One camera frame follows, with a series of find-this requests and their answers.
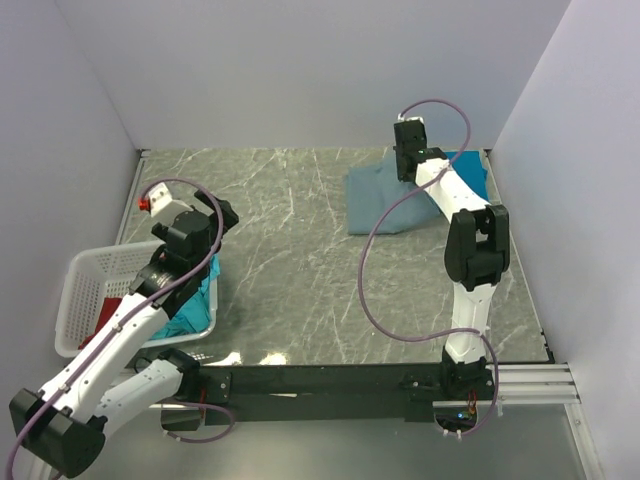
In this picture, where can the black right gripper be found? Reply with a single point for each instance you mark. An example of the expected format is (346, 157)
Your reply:
(409, 134)

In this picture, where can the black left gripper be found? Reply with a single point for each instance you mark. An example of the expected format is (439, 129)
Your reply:
(217, 215)

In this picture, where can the grey-blue t-shirt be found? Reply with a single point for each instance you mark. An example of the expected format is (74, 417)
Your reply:
(371, 190)

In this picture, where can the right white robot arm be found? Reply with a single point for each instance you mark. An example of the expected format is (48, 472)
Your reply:
(477, 253)

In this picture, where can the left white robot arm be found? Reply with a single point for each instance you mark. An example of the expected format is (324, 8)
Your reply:
(66, 422)

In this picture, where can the folded teal t-shirt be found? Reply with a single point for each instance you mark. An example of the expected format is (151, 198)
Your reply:
(471, 170)

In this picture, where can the teal t-shirt in basket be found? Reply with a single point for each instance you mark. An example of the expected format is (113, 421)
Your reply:
(198, 315)

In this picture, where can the white plastic laundry basket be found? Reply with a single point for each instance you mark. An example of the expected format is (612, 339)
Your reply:
(93, 276)

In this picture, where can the dark red t-shirt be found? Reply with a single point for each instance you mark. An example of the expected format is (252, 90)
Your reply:
(109, 307)

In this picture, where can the black base crossbar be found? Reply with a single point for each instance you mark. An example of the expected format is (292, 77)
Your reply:
(313, 410)

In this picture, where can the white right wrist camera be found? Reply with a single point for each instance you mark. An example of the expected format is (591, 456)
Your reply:
(401, 118)

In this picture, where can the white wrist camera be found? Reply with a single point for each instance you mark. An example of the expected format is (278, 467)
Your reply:
(161, 205)
(401, 118)

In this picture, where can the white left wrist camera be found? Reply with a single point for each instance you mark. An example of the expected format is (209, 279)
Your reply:
(161, 205)

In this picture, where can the aluminium frame rail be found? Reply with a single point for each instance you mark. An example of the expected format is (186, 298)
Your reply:
(540, 385)

